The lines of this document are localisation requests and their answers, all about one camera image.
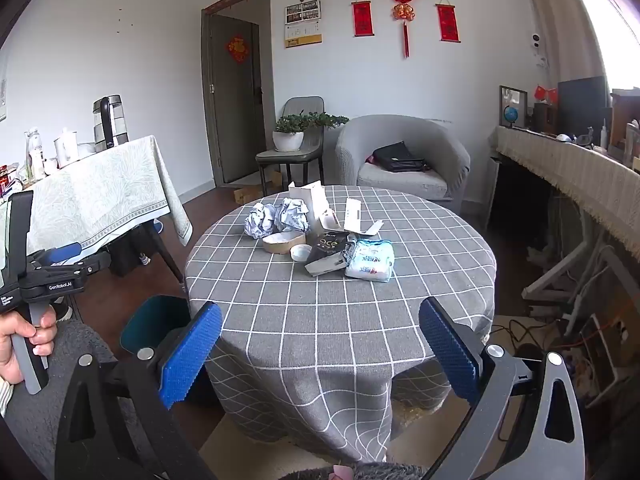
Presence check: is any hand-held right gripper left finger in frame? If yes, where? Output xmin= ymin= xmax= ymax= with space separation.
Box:
xmin=55 ymin=301 xmax=223 ymax=480

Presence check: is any white blue tissue pack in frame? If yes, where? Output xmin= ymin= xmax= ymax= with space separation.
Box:
xmin=345 ymin=239 xmax=396 ymax=283

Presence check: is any white desk frame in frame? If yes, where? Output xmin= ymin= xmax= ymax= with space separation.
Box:
xmin=522 ymin=210 xmax=640 ymax=323

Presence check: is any grey door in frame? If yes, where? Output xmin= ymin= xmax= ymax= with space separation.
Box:
xmin=201 ymin=0 xmax=276 ymax=190

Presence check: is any person's left hand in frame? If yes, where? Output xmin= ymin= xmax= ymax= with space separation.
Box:
xmin=0 ymin=305 xmax=59 ymax=387

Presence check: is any window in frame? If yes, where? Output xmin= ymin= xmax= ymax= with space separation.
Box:
xmin=560 ymin=0 xmax=640 ymax=96

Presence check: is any black cardboard packet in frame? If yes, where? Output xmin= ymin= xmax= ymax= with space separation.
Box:
xmin=304 ymin=231 xmax=358 ymax=278

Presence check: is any red hanging scroll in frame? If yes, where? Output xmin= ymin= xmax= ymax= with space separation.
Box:
xmin=350 ymin=0 xmax=376 ymax=38
xmin=435 ymin=0 xmax=461 ymax=43

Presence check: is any tall white carton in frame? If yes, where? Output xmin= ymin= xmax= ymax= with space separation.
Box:
xmin=288 ymin=180 xmax=331 ymax=236

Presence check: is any picture frame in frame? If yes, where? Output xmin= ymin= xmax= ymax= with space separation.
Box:
xmin=498 ymin=85 xmax=528 ymax=128

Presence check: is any wooden desk shelf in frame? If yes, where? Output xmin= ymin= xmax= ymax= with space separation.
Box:
xmin=610 ymin=89 xmax=640 ymax=161

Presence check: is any black bag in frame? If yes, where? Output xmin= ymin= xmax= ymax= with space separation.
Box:
xmin=372 ymin=141 xmax=432 ymax=173

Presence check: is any red door decoration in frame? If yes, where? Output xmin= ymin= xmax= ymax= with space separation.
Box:
xmin=226 ymin=35 xmax=250 ymax=63

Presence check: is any grey armchair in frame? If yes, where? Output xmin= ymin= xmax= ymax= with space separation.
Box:
xmin=335 ymin=114 xmax=472 ymax=203

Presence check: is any grey dining chair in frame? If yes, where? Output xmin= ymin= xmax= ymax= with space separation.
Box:
xmin=256 ymin=96 xmax=327 ymax=196

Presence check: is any cardboard box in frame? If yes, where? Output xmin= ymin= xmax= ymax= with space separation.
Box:
xmin=234 ymin=170 xmax=283 ymax=206

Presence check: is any brown tape roll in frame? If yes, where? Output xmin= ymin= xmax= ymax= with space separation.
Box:
xmin=262 ymin=231 xmax=307 ymax=255

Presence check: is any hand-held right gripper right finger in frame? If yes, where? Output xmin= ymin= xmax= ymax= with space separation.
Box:
xmin=418 ymin=297 xmax=586 ymax=480

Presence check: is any clear plastic bottle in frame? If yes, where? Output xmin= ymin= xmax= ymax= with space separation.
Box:
xmin=24 ymin=127 xmax=45 ymax=181

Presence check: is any potted plant white pot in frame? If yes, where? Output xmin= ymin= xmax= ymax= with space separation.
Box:
xmin=272 ymin=112 xmax=350 ymax=153

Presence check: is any paper ball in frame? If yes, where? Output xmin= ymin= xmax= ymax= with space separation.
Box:
xmin=276 ymin=197 xmax=311 ymax=234
xmin=245 ymin=202 xmax=279 ymax=239

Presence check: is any glass electric kettle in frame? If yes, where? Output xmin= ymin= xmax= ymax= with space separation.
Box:
xmin=92 ymin=95 xmax=130 ymax=153

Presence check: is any wall calendar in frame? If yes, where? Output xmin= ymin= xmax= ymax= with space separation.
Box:
xmin=285 ymin=0 xmax=323 ymax=49

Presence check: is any side desk with beige cloth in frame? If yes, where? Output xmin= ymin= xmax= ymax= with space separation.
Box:
xmin=495 ymin=125 xmax=640 ymax=261

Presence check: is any small white box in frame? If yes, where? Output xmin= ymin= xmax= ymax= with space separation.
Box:
xmin=318 ymin=197 xmax=385 ymax=237

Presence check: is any white ceramic jug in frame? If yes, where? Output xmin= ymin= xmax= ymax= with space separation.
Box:
xmin=54 ymin=130 xmax=80 ymax=163

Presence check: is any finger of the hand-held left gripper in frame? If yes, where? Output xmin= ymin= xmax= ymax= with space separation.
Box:
xmin=27 ymin=242 xmax=83 ymax=267
xmin=37 ymin=250 xmax=112 ymax=279

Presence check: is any dark teal trash bin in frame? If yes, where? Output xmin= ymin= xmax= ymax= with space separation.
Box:
xmin=120 ymin=295 xmax=193 ymax=361

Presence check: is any brown wooden speaker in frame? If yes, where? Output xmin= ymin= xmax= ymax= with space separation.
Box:
xmin=532 ymin=102 xmax=558 ymax=133

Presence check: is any round table grey checked cloth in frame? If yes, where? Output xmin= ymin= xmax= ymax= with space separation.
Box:
xmin=182 ymin=185 xmax=498 ymax=463

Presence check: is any black monitor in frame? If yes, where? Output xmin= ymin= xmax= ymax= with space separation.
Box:
xmin=557 ymin=76 xmax=608 ymax=138

